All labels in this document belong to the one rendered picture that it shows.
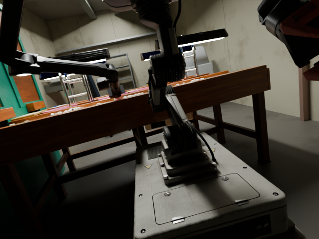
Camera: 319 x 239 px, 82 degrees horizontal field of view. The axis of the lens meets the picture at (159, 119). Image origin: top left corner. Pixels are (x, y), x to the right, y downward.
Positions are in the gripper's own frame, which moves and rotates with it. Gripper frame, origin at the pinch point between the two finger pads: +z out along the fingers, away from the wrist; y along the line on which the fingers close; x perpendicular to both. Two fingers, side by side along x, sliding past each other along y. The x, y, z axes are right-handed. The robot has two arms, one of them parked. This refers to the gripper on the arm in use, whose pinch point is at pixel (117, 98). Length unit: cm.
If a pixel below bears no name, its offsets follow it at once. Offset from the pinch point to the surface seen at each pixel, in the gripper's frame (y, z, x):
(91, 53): 8.1, -11.3, -33.3
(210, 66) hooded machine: -209, 165, -142
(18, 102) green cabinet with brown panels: 75, 31, -42
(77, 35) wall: 48, 351, -569
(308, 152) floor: -134, 31, 75
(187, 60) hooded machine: -170, 165, -170
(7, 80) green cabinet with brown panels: 76, 17, -55
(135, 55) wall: -138, 397, -462
